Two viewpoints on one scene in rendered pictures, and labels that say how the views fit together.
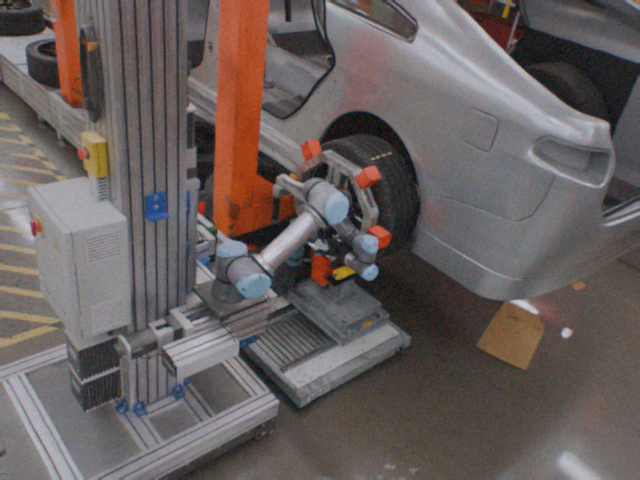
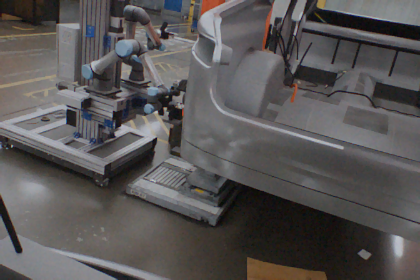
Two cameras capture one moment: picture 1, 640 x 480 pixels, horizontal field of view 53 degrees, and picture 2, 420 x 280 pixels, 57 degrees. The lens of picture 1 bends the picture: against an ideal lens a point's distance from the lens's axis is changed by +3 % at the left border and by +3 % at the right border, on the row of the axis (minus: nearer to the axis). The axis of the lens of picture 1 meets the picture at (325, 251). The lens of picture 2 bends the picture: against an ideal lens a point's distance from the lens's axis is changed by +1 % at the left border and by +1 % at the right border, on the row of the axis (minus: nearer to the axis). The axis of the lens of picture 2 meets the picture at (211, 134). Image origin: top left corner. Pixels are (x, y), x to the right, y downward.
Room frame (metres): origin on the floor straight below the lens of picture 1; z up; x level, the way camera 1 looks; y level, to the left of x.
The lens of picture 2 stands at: (1.56, -2.85, 1.80)
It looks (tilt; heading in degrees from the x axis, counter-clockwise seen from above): 22 degrees down; 65
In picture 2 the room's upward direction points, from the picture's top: 10 degrees clockwise
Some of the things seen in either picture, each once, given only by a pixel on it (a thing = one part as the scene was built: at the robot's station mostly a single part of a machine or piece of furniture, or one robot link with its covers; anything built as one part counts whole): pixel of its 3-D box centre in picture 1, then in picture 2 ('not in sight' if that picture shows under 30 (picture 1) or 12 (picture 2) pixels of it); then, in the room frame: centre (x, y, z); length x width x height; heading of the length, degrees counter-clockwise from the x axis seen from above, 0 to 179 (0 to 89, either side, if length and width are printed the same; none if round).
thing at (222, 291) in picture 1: (230, 282); (103, 82); (2.00, 0.36, 0.87); 0.15 x 0.15 x 0.10
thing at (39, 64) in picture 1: (69, 62); not in sight; (5.37, 2.49, 0.39); 0.66 x 0.66 x 0.24
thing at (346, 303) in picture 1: (342, 280); (212, 164); (2.89, -0.12, 0.32); 0.40 x 0.30 x 0.28; 47
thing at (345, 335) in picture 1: (337, 306); (209, 183); (2.89, -0.12, 0.13); 0.50 x 0.36 x 0.10; 47
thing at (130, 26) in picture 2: not in sight; (130, 36); (2.28, 0.82, 1.19); 0.15 x 0.12 x 0.55; 120
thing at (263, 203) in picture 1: (282, 188); not in sight; (3.18, 0.30, 0.69); 0.52 x 0.17 x 0.35; 137
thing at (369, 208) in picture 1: (333, 208); not in sight; (2.77, -0.01, 0.85); 0.54 x 0.07 x 0.54; 47
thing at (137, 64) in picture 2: not in sight; (137, 61); (2.34, 0.71, 0.98); 0.13 x 0.12 x 0.14; 120
